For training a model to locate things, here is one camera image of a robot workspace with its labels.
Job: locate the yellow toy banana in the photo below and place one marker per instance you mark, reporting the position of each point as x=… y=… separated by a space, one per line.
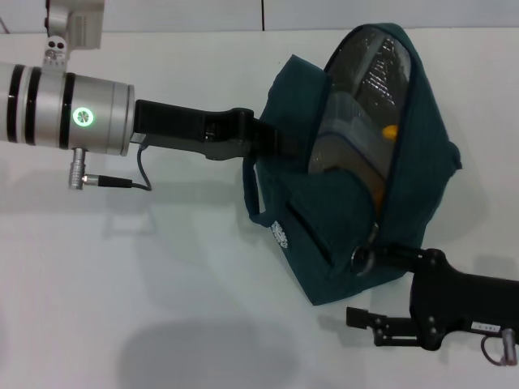
x=391 y=131

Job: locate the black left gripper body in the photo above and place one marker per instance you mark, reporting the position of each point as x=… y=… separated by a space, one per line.
x=182 y=123

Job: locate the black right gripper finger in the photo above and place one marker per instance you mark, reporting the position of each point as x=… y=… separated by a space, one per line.
x=397 y=257
x=395 y=332

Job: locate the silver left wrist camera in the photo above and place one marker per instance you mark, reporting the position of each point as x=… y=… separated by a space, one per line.
x=81 y=24

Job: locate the dark teal insulated lunch bag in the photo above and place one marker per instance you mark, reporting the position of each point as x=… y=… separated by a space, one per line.
x=421 y=182

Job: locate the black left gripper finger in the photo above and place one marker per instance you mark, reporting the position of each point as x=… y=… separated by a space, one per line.
x=280 y=142

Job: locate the clear blue-rimmed food container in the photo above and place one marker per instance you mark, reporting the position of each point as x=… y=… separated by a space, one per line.
x=344 y=133

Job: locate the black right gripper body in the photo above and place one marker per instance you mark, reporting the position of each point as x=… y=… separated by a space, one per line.
x=466 y=302

